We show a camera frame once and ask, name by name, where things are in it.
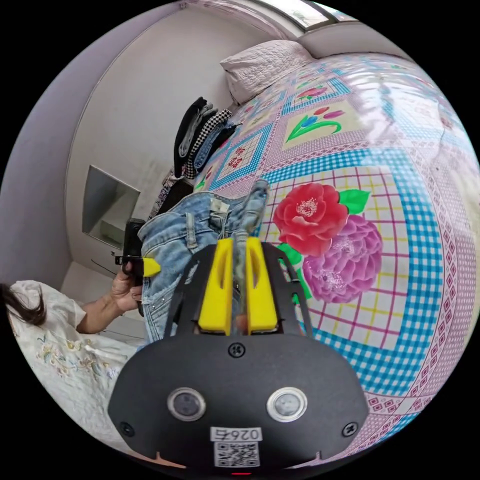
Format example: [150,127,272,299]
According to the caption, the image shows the person's left hand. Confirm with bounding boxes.
[111,262,144,313]

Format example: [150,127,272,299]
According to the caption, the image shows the window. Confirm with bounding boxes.
[258,0,361,32]

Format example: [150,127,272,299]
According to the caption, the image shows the person's left forearm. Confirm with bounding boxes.
[76,294,123,335]

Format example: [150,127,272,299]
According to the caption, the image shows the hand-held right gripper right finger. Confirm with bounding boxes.
[245,237,281,335]

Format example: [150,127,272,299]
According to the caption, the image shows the pile of clothes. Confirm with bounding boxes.
[146,96,238,222]

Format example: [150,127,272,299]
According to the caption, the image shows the light blue jeans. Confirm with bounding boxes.
[136,179,270,344]

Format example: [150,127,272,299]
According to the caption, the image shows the person's body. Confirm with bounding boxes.
[0,280,147,457]

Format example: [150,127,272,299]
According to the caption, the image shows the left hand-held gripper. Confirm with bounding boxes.
[111,217,162,318]

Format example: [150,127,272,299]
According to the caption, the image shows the white quilted pillow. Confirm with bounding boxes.
[219,39,313,106]

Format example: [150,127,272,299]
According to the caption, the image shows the bed with flower-print sheet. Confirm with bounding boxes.
[191,52,480,460]

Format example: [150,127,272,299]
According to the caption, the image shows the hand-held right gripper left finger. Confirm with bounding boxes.
[197,238,234,336]

